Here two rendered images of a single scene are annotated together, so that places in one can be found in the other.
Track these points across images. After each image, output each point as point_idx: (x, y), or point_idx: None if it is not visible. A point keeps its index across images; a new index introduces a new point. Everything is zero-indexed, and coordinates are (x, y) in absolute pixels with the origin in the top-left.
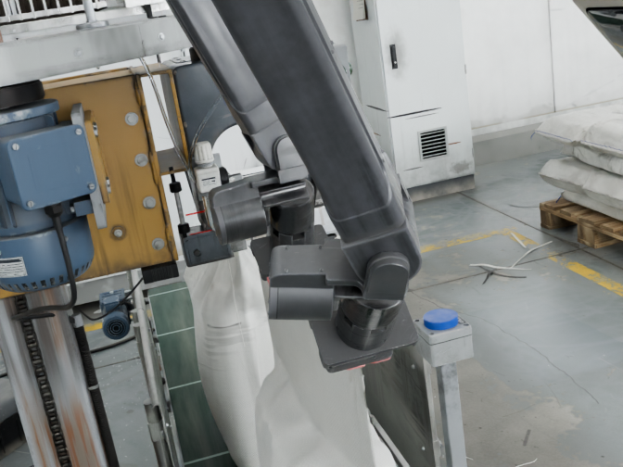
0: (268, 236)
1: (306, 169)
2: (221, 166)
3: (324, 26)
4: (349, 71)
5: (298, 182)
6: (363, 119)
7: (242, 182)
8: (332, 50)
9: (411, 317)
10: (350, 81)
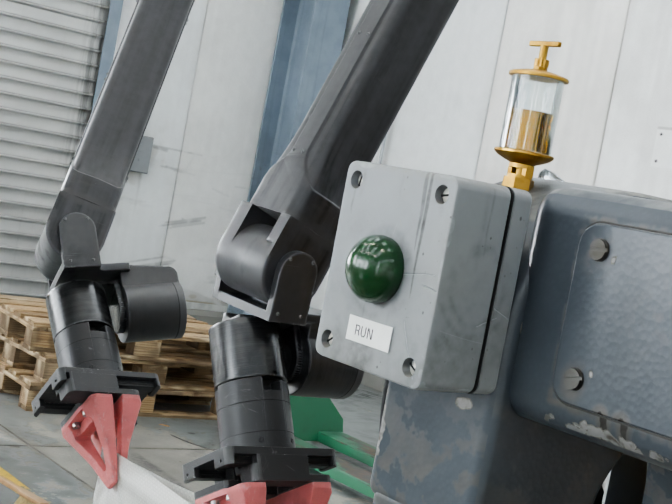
0: (309, 448)
1: (215, 284)
2: (606, 486)
3: (112, 63)
4: (331, 260)
5: (233, 313)
6: (85, 128)
7: (312, 309)
8: (105, 78)
9: (41, 389)
10: (325, 293)
